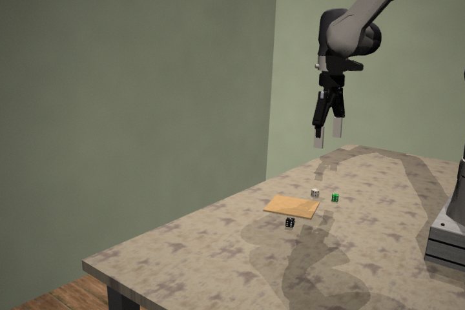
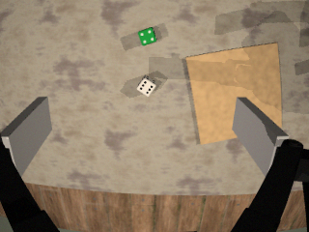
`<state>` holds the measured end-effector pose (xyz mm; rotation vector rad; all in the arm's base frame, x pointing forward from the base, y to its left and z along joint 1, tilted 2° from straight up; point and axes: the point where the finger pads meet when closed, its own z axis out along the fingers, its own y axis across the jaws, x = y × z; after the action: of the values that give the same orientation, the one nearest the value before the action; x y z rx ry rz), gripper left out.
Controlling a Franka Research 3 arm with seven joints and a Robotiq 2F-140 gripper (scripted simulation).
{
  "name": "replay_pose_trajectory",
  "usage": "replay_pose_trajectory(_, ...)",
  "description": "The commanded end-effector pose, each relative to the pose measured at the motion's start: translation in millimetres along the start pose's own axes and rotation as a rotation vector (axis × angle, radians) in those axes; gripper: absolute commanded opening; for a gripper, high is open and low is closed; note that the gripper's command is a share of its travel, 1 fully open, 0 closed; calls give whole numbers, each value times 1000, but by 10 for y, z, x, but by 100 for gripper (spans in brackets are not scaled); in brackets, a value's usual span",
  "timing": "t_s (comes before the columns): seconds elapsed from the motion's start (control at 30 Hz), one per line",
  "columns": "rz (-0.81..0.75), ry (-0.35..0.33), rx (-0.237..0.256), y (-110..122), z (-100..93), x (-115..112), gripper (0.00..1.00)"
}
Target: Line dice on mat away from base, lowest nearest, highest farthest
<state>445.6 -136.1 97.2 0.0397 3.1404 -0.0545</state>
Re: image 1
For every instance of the black die with white pips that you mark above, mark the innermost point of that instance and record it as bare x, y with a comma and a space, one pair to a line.
290, 222

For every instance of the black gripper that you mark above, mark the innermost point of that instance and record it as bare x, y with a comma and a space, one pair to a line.
334, 98

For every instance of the tan mat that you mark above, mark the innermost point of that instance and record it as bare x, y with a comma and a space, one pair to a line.
292, 206

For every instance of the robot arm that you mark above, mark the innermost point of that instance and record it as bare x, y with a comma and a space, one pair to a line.
345, 33

